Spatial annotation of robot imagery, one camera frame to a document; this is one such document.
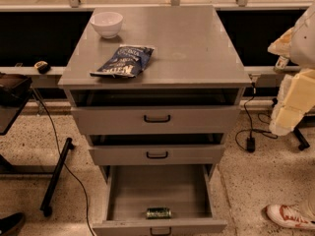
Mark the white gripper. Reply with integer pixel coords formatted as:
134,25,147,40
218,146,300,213
268,28,315,136

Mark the green soda can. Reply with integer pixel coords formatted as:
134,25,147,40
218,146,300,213
146,207,172,219

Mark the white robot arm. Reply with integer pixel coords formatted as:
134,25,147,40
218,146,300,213
268,4,315,136

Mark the grey drawer cabinet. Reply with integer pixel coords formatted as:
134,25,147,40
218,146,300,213
57,5,253,182

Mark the grey middle drawer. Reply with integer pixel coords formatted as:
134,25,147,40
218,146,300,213
89,134,224,165

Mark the grey drawer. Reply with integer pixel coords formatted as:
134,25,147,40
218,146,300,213
93,164,226,236
89,134,224,165
72,89,239,135

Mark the grey bottom drawer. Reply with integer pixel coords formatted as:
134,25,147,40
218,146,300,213
93,164,226,236

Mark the grey top drawer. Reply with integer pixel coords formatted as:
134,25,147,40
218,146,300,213
72,89,239,135

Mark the small clear bottle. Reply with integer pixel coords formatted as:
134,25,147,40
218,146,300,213
274,56,289,72

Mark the black stand leg right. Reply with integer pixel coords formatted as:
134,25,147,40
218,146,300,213
292,115,315,150

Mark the white red sneaker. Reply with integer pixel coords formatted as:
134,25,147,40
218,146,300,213
266,205,315,230

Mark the blue chip bag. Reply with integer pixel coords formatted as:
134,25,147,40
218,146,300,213
90,45,154,78

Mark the white bowl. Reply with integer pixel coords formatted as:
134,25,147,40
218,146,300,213
90,12,123,38

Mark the small black yellow object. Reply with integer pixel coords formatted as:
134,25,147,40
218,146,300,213
34,61,51,74

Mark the black stand left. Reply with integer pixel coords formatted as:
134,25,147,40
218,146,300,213
0,72,76,218

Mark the black shoe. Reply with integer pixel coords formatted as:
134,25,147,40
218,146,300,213
0,212,26,236

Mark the black power cable with adapter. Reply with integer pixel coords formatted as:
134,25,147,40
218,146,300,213
234,82,280,153

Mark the black cable on floor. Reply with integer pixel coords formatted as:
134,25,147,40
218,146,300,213
31,89,96,236

